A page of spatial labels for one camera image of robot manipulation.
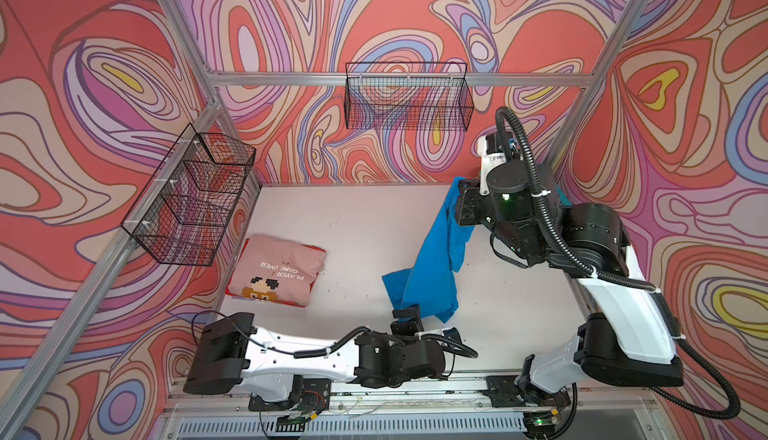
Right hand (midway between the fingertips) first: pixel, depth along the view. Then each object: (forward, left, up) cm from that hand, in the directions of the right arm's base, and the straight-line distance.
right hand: (463, 194), depth 55 cm
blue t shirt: (-8, +6, -21) cm, 23 cm away
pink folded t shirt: (+7, +48, -38) cm, 62 cm away
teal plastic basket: (+31, -48, -37) cm, 67 cm away
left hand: (-12, +5, -33) cm, 36 cm away
